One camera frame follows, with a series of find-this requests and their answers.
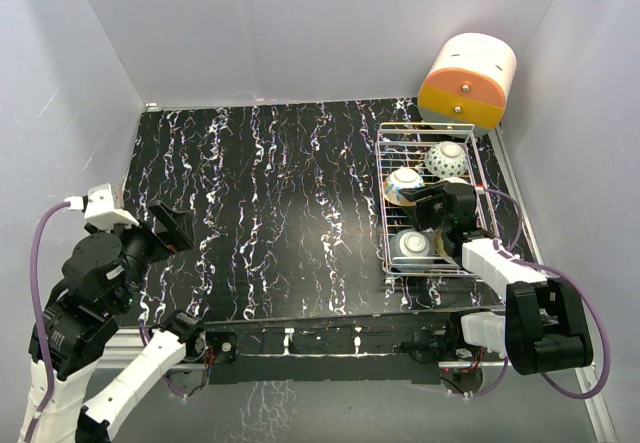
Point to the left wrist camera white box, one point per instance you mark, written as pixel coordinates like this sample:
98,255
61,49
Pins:
105,208

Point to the orange green leaf bowl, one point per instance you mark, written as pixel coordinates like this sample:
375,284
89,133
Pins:
456,180

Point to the red rimmed grey bowl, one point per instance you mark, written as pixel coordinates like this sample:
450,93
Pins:
411,248

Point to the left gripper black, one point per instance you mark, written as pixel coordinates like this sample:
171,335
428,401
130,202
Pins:
178,230

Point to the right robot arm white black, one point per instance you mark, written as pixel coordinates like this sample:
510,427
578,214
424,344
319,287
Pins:
544,327

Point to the aluminium frame rail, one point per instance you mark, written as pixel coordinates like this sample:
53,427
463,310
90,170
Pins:
430,201

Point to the blue patterned bowl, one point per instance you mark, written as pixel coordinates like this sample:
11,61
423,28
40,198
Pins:
446,159

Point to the yellow dotted bowl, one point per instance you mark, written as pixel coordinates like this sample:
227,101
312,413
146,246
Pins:
439,245

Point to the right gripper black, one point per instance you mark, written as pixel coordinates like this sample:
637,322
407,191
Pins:
423,197

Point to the orange blue floral bowl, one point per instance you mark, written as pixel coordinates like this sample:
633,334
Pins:
398,180

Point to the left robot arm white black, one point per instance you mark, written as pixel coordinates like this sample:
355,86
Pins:
71,331

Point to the pink yellow drawer cabinet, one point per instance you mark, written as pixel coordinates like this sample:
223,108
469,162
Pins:
469,82

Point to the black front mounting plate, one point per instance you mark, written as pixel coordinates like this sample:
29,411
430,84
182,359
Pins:
411,346

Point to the white wire dish rack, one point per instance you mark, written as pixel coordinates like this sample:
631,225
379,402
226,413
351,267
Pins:
429,178

